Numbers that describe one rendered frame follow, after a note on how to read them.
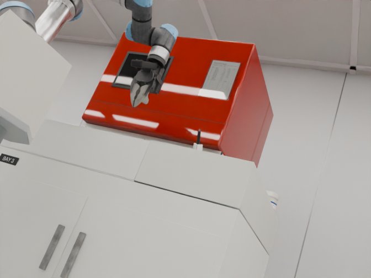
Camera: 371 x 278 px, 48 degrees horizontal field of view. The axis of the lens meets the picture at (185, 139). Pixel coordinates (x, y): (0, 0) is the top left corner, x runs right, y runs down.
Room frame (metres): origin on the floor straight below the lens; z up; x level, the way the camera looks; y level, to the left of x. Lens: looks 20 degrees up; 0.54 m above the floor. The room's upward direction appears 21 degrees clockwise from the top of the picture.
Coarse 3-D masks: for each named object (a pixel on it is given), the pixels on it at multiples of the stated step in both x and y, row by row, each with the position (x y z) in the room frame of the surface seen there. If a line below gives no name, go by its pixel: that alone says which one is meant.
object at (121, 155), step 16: (48, 128) 1.48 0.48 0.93; (64, 128) 1.45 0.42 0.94; (80, 128) 1.42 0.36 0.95; (16, 144) 1.53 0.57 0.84; (32, 144) 1.50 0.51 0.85; (48, 144) 1.46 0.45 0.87; (64, 144) 1.44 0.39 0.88; (80, 144) 1.41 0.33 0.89; (96, 144) 1.38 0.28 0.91; (112, 144) 1.35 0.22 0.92; (128, 144) 1.33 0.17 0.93; (144, 144) 1.30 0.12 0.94; (64, 160) 1.42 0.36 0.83; (80, 160) 1.39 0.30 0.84; (96, 160) 1.37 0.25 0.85; (112, 160) 1.34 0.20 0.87; (128, 160) 1.32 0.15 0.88; (128, 176) 1.31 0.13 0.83
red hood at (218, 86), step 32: (128, 64) 2.10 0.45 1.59; (192, 64) 1.94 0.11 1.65; (224, 64) 1.86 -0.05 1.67; (256, 64) 1.91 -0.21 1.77; (96, 96) 2.15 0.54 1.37; (128, 96) 2.07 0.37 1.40; (160, 96) 1.98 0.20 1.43; (192, 96) 1.91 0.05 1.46; (224, 96) 1.83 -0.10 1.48; (256, 96) 2.06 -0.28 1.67; (128, 128) 2.04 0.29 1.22; (160, 128) 1.95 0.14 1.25; (192, 128) 1.88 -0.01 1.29; (224, 128) 1.81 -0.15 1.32; (256, 128) 2.22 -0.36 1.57; (256, 160) 2.41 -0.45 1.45
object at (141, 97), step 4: (144, 88) 1.38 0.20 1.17; (140, 92) 1.39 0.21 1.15; (144, 92) 1.38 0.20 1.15; (140, 96) 1.38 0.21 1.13; (144, 96) 1.38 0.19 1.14; (136, 100) 1.39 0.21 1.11; (140, 100) 1.39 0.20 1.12; (144, 100) 1.41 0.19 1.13; (148, 100) 1.43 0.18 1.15; (136, 104) 1.40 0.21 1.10
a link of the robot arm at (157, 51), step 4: (152, 48) 1.39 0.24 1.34; (156, 48) 1.38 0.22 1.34; (160, 48) 1.38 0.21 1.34; (164, 48) 1.38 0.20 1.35; (152, 52) 1.38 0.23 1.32; (156, 52) 1.38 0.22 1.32; (160, 52) 1.38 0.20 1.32; (164, 52) 1.38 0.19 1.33; (168, 52) 1.40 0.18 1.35; (160, 56) 1.38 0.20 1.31; (164, 56) 1.39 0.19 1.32; (168, 56) 1.41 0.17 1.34; (164, 60) 1.40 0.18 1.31
